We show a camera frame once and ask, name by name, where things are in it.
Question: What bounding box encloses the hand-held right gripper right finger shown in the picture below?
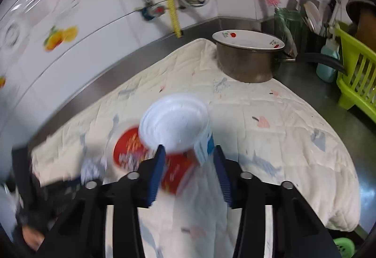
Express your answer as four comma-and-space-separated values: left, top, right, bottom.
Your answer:
213, 145, 343, 258

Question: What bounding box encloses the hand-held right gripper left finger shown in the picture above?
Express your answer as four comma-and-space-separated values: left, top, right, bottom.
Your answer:
35, 144, 166, 258

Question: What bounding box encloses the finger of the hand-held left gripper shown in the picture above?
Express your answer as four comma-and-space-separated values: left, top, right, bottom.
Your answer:
41, 158, 108, 188

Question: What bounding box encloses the red snack wrapper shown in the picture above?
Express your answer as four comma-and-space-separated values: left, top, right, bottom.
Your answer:
113, 127, 197, 195

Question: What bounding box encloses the white plastic cup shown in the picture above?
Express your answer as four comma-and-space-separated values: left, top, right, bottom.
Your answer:
139, 93, 214, 166

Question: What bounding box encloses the green plastic basket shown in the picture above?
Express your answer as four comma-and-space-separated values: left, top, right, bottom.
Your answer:
333, 237, 357, 258

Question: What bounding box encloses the person's left hand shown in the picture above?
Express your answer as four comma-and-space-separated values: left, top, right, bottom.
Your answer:
21, 225, 45, 250

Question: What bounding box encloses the white quilted blanket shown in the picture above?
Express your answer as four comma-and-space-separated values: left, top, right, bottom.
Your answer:
31, 38, 362, 258

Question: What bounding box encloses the steel pot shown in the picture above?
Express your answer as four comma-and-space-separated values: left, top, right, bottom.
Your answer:
216, 41, 349, 83

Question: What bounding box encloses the white flower print plate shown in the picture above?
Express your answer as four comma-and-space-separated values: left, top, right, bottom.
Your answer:
212, 30, 285, 51

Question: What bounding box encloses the teal bottle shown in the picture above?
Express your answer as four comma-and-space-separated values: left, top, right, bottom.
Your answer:
316, 38, 341, 83

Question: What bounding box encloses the green glass jar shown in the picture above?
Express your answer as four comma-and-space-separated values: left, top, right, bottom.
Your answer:
274, 7, 303, 54

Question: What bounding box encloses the black utensil holder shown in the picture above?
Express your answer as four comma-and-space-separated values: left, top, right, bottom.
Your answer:
302, 31, 328, 54

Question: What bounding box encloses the green dish rack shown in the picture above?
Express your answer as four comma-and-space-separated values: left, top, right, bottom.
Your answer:
333, 22, 376, 123

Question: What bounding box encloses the brown clay pot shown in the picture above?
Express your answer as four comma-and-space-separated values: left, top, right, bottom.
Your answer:
357, 7, 376, 45

